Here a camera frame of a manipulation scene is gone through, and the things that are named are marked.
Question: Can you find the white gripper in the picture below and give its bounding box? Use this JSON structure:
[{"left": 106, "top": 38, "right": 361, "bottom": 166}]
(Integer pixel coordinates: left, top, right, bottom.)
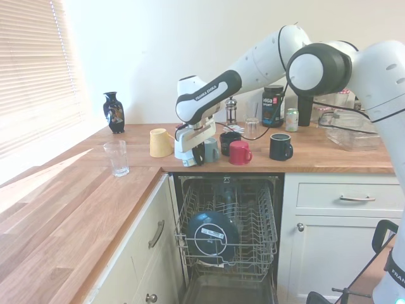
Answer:
[{"left": 175, "top": 119, "right": 218, "bottom": 166}]

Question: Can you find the white mug with print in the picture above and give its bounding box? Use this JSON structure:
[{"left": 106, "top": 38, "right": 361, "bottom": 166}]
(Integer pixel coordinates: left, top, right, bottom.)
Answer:
[{"left": 174, "top": 144, "right": 199, "bottom": 168}]

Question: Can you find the grey mug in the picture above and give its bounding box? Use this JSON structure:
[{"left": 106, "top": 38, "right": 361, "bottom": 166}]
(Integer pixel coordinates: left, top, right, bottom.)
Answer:
[{"left": 202, "top": 137, "right": 220, "bottom": 164}]

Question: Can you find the navy mug with print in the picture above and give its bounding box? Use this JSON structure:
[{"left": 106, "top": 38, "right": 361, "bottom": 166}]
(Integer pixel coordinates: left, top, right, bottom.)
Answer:
[{"left": 220, "top": 131, "right": 243, "bottom": 156}]

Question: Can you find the red mug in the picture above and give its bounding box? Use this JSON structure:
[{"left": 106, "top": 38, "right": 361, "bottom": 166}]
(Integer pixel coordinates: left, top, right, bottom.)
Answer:
[{"left": 228, "top": 141, "right": 253, "bottom": 166}]

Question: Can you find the yellow mug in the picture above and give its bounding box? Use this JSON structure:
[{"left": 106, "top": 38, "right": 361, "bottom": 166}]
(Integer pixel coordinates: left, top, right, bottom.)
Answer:
[{"left": 149, "top": 128, "right": 175, "bottom": 158}]

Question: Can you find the plain navy mug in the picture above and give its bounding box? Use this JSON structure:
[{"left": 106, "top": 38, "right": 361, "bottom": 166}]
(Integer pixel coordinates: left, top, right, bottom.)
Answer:
[{"left": 269, "top": 133, "right": 294, "bottom": 162}]

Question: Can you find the stainless dishwasher door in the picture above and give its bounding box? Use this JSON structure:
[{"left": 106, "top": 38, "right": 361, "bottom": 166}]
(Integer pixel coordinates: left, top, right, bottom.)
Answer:
[{"left": 180, "top": 274, "right": 279, "bottom": 304}]

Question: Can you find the glass french press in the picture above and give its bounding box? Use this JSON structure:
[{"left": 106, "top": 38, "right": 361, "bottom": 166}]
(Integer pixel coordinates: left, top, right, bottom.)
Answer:
[{"left": 225, "top": 96, "right": 239, "bottom": 127}]

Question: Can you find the upturned clear glass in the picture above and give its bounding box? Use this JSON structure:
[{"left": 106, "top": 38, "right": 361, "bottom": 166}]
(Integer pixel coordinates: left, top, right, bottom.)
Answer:
[{"left": 244, "top": 117, "right": 261, "bottom": 140}]

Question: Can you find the dark teal bowl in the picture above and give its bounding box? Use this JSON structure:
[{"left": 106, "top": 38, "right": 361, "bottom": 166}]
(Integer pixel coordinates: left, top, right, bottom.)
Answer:
[{"left": 185, "top": 210, "right": 240, "bottom": 267}]

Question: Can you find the faceted clear drinking glass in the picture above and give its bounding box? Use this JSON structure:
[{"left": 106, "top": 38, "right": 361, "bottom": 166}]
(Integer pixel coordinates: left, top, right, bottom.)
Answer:
[{"left": 103, "top": 140, "right": 130, "bottom": 177}]

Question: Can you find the black protein powder tub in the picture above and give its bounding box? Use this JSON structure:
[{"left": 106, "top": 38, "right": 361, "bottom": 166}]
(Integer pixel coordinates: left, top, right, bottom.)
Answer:
[{"left": 261, "top": 84, "right": 285, "bottom": 129}]

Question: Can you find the dark blue painted vase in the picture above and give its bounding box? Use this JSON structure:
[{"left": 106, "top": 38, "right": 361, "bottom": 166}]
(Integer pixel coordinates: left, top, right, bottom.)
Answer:
[{"left": 102, "top": 91, "right": 126, "bottom": 134}]

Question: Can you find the silver green drink can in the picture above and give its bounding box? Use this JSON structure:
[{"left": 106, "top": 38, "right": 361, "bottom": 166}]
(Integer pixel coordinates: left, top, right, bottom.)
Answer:
[{"left": 285, "top": 108, "right": 300, "bottom": 132}]

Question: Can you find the jar with red lid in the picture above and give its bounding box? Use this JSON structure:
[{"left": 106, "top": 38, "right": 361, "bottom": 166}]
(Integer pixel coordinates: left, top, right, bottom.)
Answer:
[{"left": 334, "top": 89, "right": 354, "bottom": 110}]

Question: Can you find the clear plastic lidded container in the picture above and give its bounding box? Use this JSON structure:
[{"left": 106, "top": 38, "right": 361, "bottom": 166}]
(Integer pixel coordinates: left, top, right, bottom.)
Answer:
[{"left": 325, "top": 109, "right": 382, "bottom": 151}]

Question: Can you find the wide window blind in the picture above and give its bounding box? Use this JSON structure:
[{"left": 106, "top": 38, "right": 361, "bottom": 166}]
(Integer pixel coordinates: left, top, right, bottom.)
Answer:
[{"left": 0, "top": 0, "right": 88, "bottom": 187}]

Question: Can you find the metal drawer handle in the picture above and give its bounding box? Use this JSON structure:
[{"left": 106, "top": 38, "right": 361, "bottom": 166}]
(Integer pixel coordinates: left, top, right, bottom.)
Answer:
[
  {"left": 147, "top": 220, "right": 166, "bottom": 250},
  {"left": 340, "top": 195, "right": 376, "bottom": 203}
]

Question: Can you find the wire upper dishwasher rack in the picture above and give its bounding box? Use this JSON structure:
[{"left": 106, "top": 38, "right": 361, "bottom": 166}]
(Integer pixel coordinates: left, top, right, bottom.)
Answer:
[{"left": 175, "top": 182, "right": 278, "bottom": 282}]

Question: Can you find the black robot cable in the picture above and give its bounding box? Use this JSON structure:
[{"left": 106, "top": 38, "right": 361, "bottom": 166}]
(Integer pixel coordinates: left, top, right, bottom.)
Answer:
[{"left": 218, "top": 27, "right": 290, "bottom": 142}]

